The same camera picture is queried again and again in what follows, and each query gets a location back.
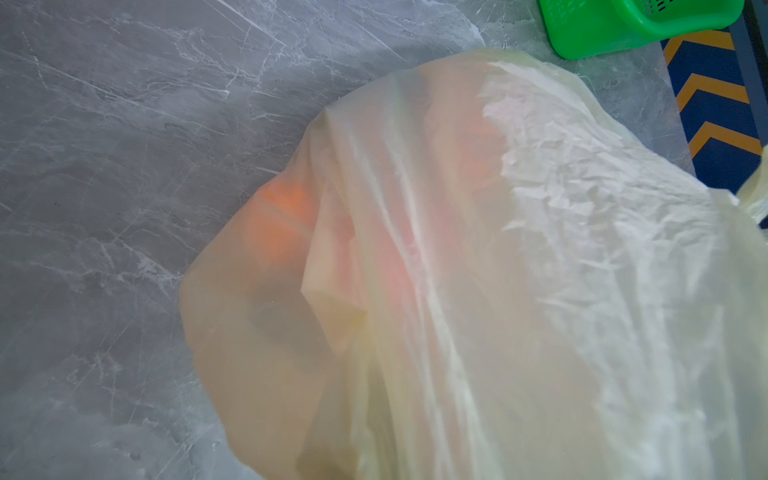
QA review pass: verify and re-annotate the green plastic basket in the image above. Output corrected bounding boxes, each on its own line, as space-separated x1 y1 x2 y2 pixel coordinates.
538 0 745 60

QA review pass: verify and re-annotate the translucent yellowish plastic bag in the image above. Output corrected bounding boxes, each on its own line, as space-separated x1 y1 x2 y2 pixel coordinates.
180 49 767 479

